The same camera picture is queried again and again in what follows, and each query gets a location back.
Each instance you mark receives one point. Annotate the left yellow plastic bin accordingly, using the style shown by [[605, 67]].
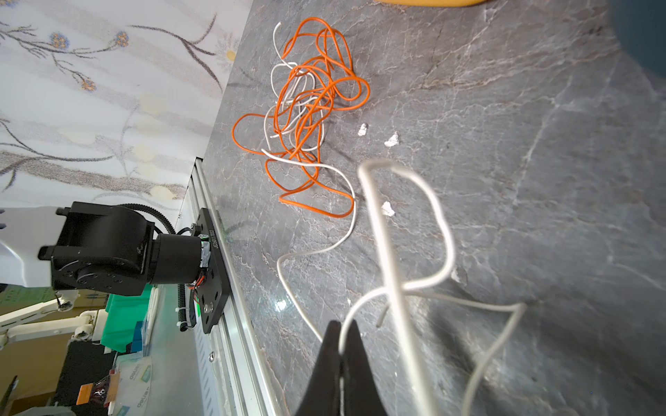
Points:
[[434, 3]]

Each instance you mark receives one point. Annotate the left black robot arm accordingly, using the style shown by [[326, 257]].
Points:
[[111, 249]]

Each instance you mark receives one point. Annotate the teal plastic bin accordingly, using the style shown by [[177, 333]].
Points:
[[639, 25]]

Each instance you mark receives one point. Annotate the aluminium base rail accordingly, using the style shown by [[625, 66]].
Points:
[[233, 377]]

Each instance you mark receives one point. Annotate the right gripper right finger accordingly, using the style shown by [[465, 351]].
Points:
[[360, 394]]

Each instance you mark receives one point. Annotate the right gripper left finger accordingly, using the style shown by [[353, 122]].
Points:
[[322, 395]]

